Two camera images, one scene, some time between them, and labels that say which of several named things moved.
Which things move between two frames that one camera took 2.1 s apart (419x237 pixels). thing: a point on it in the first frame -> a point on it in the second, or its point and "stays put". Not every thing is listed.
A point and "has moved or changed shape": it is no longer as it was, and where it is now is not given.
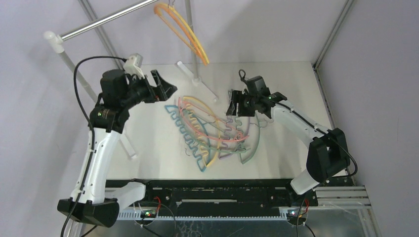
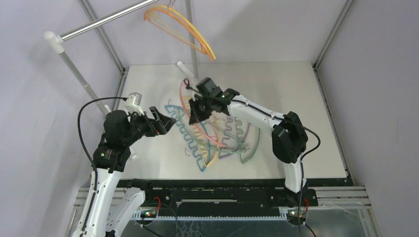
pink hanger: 203,133 -> 192,122
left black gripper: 165,89 -> 153,129
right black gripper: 240,105 -> 203,105
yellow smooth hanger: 158,6 has moved or changed shape
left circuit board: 148,214 stays put
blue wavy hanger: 187,137 stays put
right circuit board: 294,214 stays put
